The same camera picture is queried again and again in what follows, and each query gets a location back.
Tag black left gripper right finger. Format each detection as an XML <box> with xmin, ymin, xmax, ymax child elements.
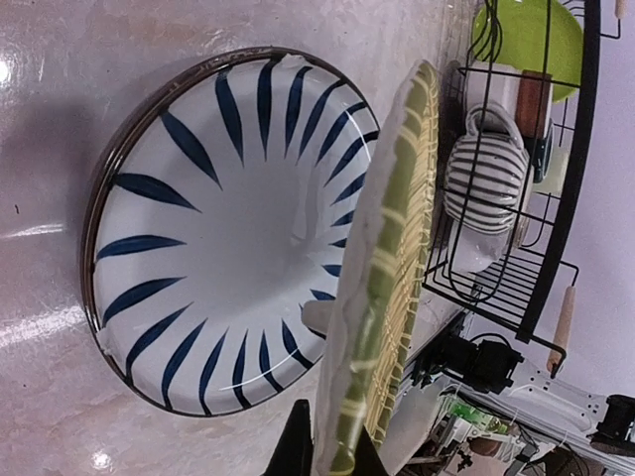
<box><xmin>351</xmin><ymin>428</ymin><xmax>389</xmax><ymax>476</ymax></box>

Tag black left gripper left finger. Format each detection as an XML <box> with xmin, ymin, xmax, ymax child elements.
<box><xmin>265</xmin><ymin>399</ymin><xmax>314</xmax><ymax>476</ymax></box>

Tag yellow green woven plate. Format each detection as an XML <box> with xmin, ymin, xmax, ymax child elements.
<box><xmin>311</xmin><ymin>60</ymin><xmax>439</xmax><ymax>475</ymax></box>

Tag white plate dark stripes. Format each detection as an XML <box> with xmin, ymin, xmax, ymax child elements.
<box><xmin>98</xmin><ymin>69</ymin><xmax>379</xmax><ymax>410</ymax></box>

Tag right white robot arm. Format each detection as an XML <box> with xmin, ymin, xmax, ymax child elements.
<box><xmin>501</xmin><ymin>360</ymin><xmax>634</xmax><ymax>457</ymax></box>

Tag striped black white cup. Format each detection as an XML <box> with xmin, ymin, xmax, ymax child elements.
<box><xmin>444</xmin><ymin>102</ymin><xmax>530</xmax><ymax>235</ymax></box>

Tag light green cup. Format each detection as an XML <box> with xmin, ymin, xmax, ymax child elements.
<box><xmin>532</xmin><ymin>147</ymin><xmax>570</xmax><ymax>197</ymax></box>

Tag dark green mug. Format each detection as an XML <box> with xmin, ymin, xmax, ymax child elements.
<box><xmin>526</xmin><ymin>122</ymin><xmax>554</xmax><ymax>183</ymax></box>

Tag brown white small bowl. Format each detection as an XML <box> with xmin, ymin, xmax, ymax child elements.
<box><xmin>515</xmin><ymin>69</ymin><xmax>554</xmax><ymax>139</ymax></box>

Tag lime green plate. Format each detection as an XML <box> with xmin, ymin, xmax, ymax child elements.
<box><xmin>471</xmin><ymin>1</ymin><xmax>583</xmax><ymax>102</ymax></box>

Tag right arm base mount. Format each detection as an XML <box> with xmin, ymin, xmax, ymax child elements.
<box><xmin>412</xmin><ymin>334</ymin><xmax>524</xmax><ymax>394</ymax></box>

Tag aluminium front rail frame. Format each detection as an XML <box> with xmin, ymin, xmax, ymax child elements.
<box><xmin>398</xmin><ymin>311</ymin><xmax>634</xmax><ymax>475</ymax></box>

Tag black wire dish rack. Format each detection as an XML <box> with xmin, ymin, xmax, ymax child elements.
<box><xmin>424</xmin><ymin>1</ymin><xmax>634</xmax><ymax>393</ymax></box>

